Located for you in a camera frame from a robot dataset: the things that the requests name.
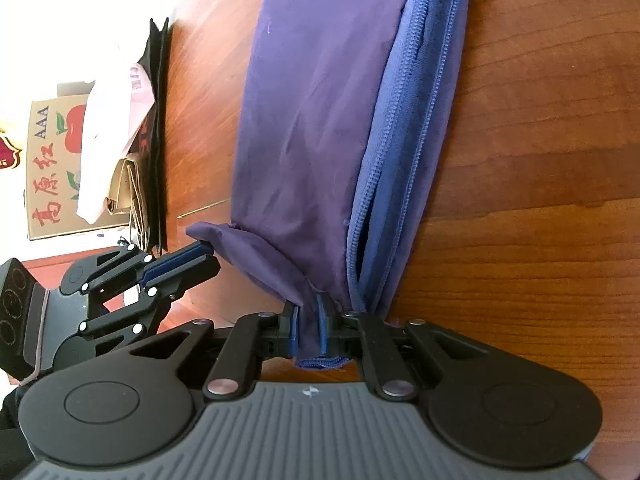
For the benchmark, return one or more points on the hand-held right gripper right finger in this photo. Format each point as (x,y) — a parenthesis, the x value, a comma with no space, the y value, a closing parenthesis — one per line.
(321,330)

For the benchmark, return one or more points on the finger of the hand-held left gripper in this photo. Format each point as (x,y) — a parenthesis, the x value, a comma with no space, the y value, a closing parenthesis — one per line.
(195,275)
(175,260)

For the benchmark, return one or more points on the pink paper bag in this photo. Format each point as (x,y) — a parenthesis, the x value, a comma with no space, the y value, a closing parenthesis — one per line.
(105,160)

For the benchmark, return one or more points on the cardboard fruit box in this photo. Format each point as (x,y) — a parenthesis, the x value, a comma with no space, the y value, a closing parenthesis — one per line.
(45,185)

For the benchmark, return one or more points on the brown paper bag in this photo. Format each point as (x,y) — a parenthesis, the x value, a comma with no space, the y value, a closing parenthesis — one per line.
(132,195)

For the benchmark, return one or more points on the black cloth bag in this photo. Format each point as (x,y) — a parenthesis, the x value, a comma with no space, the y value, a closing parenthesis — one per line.
(159,110)

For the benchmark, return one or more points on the red pennant with gold fringe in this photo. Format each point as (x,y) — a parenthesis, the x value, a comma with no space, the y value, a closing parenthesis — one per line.
(7,152)

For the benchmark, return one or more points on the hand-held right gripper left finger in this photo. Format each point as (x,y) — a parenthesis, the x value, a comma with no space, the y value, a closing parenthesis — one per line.
(295,332)

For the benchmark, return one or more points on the purple shopping bag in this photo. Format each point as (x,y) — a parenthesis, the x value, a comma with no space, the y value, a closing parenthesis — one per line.
(310,110)

